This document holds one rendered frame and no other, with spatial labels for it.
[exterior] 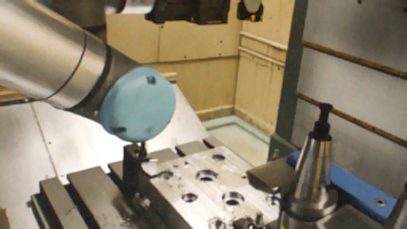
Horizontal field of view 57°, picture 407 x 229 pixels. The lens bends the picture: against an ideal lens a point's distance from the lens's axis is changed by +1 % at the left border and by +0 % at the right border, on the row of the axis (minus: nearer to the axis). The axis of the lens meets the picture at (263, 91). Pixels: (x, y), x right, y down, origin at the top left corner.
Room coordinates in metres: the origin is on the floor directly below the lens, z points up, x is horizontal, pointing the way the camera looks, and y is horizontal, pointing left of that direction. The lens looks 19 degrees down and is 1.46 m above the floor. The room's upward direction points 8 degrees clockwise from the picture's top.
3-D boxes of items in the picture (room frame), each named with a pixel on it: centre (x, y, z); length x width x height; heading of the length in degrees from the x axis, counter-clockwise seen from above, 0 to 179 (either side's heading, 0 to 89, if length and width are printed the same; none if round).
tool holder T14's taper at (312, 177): (0.35, -0.06, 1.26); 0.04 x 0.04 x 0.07
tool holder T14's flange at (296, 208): (0.35, -0.07, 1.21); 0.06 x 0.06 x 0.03
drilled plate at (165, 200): (0.68, 0.07, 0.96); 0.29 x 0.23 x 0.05; 44
